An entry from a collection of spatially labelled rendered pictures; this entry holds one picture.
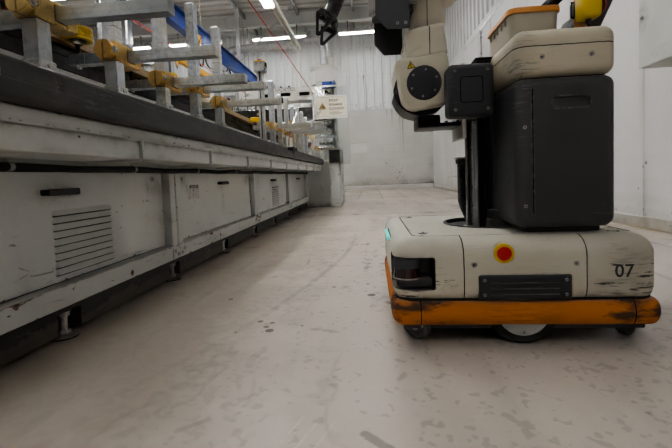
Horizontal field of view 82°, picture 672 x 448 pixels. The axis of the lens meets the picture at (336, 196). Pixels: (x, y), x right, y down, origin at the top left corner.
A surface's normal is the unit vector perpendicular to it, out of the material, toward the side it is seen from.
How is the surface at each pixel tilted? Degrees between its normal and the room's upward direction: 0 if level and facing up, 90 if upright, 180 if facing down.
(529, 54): 90
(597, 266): 90
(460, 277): 90
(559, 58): 90
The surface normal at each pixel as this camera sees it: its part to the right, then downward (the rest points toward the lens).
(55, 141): 1.00, -0.04
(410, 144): -0.09, 0.06
